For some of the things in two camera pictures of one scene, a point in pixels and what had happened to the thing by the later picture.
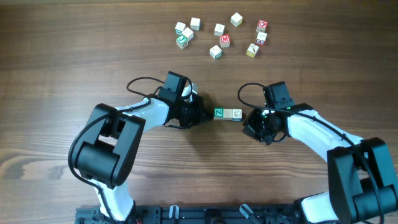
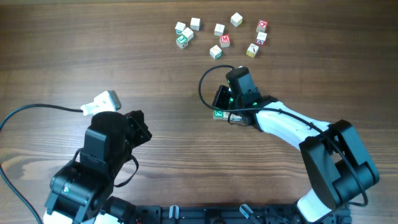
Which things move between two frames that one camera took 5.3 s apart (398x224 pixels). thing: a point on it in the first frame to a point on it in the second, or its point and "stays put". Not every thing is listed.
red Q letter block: [262, 25] stays put
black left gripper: [201, 116] to [135, 122]
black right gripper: [249, 126] to [218, 98]
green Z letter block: [218, 113] stays put
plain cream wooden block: [236, 19] stays put
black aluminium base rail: [199, 214] stays put
